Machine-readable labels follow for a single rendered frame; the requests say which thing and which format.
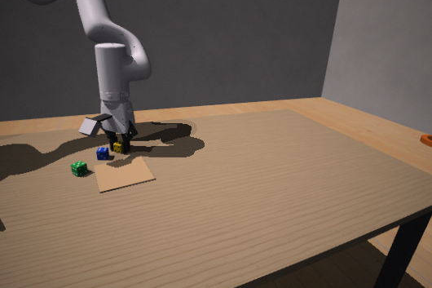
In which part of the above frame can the yellow die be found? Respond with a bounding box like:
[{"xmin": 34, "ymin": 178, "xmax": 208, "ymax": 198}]
[{"xmin": 113, "ymin": 140, "xmax": 123, "ymax": 153}]

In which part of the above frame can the blue die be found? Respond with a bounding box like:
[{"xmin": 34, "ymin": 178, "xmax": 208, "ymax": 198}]
[{"xmin": 96, "ymin": 148, "xmax": 109, "ymax": 160}]

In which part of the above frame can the peach square mat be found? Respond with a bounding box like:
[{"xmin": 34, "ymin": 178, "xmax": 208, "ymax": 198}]
[{"xmin": 94, "ymin": 157, "xmax": 155, "ymax": 193}]

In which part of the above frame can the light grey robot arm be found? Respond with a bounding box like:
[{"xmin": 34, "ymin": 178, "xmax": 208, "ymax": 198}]
[{"xmin": 75, "ymin": 0, "xmax": 152, "ymax": 138}]

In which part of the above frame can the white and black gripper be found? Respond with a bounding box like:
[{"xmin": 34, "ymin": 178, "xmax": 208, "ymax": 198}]
[{"xmin": 100, "ymin": 98, "xmax": 138, "ymax": 153}]

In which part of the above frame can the green die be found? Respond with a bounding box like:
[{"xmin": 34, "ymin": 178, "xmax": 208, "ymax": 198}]
[{"xmin": 71, "ymin": 161, "xmax": 88, "ymax": 177}]

